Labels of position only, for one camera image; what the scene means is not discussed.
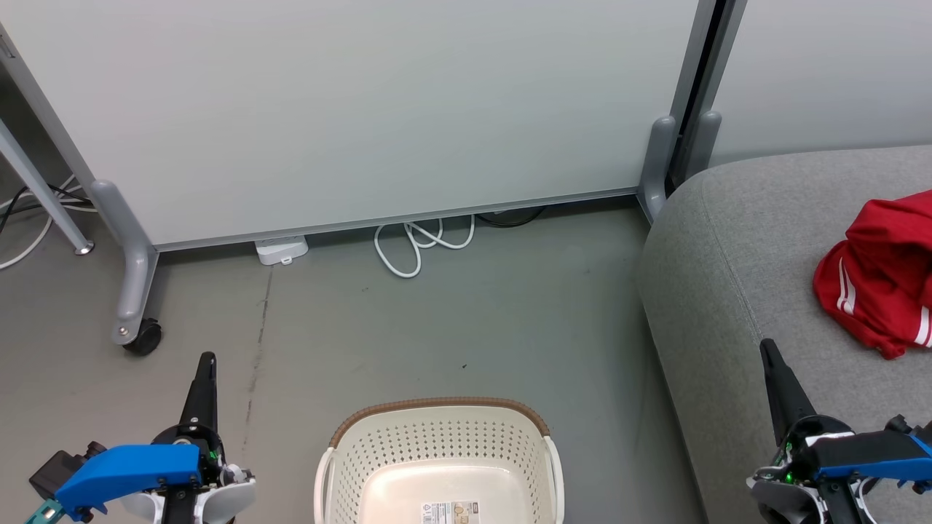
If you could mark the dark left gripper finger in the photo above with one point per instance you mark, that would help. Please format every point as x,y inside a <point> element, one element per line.
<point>202,397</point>

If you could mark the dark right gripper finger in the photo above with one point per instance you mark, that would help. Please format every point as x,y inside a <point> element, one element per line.
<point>785,397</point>

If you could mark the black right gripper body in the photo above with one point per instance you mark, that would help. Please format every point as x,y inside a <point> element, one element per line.
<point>790,466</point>

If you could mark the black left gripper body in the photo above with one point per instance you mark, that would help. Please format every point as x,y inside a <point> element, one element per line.
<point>207,455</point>

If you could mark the red garment with white stripes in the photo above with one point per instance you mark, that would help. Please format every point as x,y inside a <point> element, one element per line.
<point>881,269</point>

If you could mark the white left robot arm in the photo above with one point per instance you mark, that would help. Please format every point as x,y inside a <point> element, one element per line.
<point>227,501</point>

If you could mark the cream perforated laundry basket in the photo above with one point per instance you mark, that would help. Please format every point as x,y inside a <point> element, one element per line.
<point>437,451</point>

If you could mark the printed basket label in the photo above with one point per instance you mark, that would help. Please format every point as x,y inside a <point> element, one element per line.
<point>450,513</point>

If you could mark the black caster wheel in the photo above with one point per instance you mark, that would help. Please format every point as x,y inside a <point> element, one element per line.
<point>144,338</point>

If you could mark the grey fabric sofa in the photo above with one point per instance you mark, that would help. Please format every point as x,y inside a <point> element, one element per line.
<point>728,291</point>

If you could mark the grey partition leg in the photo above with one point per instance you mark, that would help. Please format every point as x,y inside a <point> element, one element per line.
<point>131,262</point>

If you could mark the white power adapter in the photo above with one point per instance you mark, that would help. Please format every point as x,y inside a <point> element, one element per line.
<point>282,249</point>

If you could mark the grey metal table leg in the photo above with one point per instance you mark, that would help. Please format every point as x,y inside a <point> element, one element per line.
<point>44,189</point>

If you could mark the grey partition foot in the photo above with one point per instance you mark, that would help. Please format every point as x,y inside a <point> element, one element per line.
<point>655,167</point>
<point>705,142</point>

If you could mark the narrow white partition panel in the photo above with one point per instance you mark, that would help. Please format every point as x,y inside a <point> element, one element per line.
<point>823,73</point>

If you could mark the large white partition panel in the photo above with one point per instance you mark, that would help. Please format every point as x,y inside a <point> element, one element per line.
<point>364,109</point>

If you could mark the blue right camera mount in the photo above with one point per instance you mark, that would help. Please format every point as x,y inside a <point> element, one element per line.
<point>874,455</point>

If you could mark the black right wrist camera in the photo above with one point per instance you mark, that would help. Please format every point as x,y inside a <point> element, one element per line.
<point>899,424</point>

